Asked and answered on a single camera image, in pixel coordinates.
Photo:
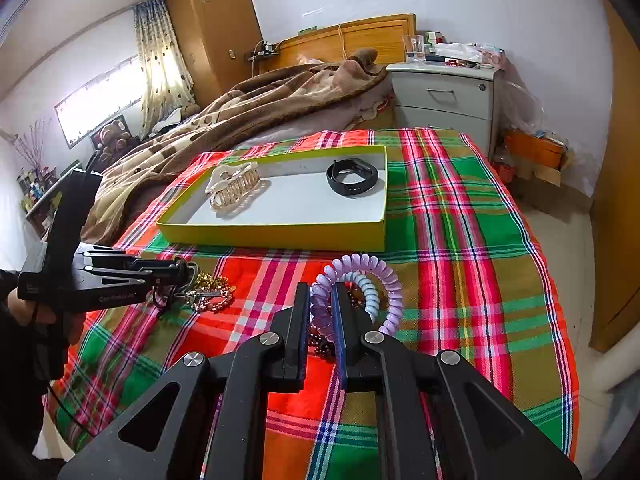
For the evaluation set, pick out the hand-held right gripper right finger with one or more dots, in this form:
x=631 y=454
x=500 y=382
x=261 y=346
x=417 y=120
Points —
x=340 y=340

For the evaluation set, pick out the wooden headboard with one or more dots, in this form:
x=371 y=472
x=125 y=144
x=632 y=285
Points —
x=370 y=35

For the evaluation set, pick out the black smart band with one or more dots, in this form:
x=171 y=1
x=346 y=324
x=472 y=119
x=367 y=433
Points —
x=335 y=180

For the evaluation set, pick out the dotted curtain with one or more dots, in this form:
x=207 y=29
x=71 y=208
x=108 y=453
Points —
x=160 y=75

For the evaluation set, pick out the wooden wardrobe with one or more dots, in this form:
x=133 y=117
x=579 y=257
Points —
x=210 y=35

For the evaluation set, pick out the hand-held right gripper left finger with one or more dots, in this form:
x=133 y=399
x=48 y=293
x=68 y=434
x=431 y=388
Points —
x=304 y=332

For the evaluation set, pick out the power strip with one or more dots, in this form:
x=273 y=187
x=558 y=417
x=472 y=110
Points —
x=262 y=51

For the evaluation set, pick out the cream hair claw clip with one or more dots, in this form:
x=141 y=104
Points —
x=235 y=190

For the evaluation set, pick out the brown patterned blanket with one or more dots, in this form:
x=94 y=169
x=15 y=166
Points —
x=200 y=125

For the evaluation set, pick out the grey nightstand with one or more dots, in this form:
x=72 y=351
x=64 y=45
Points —
x=440 y=100

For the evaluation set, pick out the person's left hand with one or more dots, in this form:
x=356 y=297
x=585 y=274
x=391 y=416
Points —
x=25 y=312

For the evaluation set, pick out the clutter of small packages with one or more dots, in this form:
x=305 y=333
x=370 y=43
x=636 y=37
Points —
x=465 y=52

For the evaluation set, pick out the yellow-green cardboard box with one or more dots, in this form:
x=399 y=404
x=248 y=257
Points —
x=275 y=237

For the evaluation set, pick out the brown teddy bear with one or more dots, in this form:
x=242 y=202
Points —
x=114 y=135

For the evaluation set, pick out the clear plastic bag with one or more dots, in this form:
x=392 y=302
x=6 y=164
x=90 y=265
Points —
x=525 y=110

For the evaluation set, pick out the wooden door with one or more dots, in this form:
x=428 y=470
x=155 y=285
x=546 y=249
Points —
x=617 y=185

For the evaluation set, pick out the person's left forearm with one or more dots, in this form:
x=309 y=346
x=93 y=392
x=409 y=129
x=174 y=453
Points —
x=20 y=390

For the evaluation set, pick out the orange box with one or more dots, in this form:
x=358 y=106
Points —
x=535 y=150

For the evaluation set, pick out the plaid blanket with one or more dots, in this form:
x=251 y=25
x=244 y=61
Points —
x=450 y=260

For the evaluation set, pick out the clear plastic cup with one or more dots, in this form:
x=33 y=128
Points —
x=414 y=50

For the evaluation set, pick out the dried branches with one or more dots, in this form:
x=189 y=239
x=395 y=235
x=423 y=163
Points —
x=32 y=145

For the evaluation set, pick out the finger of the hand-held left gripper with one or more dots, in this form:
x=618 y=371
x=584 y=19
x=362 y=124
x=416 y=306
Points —
x=135 y=281
x=150 y=262

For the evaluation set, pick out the shelf with bottles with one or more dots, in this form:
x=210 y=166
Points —
x=40 y=200

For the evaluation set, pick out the window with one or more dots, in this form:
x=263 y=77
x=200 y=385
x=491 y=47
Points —
x=100 y=100

